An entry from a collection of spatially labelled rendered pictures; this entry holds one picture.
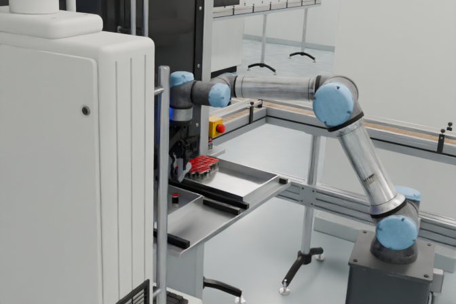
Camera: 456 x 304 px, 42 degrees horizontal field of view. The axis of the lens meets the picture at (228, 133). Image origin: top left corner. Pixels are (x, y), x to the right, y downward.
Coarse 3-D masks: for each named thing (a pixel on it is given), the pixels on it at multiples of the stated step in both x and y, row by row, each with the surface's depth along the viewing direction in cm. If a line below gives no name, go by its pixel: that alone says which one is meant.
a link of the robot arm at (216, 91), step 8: (216, 80) 189; (192, 88) 184; (200, 88) 183; (208, 88) 183; (216, 88) 182; (224, 88) 182; (192, 96) 184; (200, 96) 183; (208, 96) 182; (216, 96) 182; (224, 96) 182; (200, 104) 187; (208, 104) 185; (216, 104) 183; (224, 104) 183
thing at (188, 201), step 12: (156, 180) 212; (156, 192) 210; (168, 192) 209; (180, 192) 206; (192, 192) 204; (156, 204) 201; (168, 204) 201; (180, 204) 202; (192, 204) 197; (156, 216) 192; (168, 216) 186; (180, 216) 192; (156, 228) 182
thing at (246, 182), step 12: (228, 168) 235; (240, 168) 232; (252, 168) 229; (192, 180) 213; (216, 180) 223; (228, 180) 224; (240, 180) 224; (252, 180) 225; (264, 180) 225; (276, 180) 222; (216, 192) 208; (228, 192) 205; (240, 192) 214; (252, 192) 207; (264, 192) 215
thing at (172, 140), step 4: (172, 128) 191; (176, 128) 191; (180, 128) 190; (172, 132) 190; (176, 132) 189; (180, 132) 191; (172, 136) 188; (176, 136) 189; (172, 140) 188; (176, 140) 190; (156, 144) 187; (172, 144) 188; (156, 148) 186; (156, 152) 186
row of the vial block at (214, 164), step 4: (212, 160) 231; (216, 160) 231; (204, 164) 226; (208, 164) 226; (212, 164) 229; (216, 164) 231; (196, 168) 222; (200, 168) 222; (212, 168) 230; (216, 168) 232; (192, 172) 218; (196, 172) 221; (212, 172) 230; (192, 176) 219; (196, 176) 221; (196, 180) 221
